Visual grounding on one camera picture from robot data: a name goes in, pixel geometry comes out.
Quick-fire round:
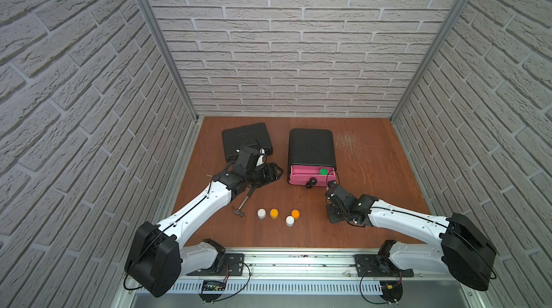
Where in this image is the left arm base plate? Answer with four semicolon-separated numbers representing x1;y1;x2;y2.
187;253;244;277

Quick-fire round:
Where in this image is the yellow paint can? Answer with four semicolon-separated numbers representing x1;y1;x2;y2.
270;208;279;220

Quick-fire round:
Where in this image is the right small connector board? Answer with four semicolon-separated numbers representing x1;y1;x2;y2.
379;282;403;304

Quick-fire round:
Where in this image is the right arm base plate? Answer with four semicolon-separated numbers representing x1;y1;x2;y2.
354;254;414;278

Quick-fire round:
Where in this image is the hammer with black handle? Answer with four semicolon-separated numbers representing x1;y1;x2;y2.
234;187;257;217

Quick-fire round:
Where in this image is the black plastic tool case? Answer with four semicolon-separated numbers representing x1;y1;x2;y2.
221;123;273;162

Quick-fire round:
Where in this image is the white paint can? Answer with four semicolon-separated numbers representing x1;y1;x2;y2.
257;208;267;220
285;216;295;227

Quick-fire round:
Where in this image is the white paint can left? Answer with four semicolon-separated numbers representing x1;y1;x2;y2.
257;208;267;220

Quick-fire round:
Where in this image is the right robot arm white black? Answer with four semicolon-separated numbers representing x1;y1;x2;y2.
325;181;497;292

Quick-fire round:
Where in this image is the black pink drawer cabinet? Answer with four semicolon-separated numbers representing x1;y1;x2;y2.
287;128;337;189

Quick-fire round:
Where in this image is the white paint can right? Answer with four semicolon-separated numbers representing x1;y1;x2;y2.
285;216;295;227

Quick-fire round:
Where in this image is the left small circuit board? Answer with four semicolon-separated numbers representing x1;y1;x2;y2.
199;280;227;303

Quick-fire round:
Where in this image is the orange paint can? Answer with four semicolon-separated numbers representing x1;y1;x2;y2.
291;210;300;220

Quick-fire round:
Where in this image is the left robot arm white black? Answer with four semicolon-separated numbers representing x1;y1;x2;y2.
124;147;284;297

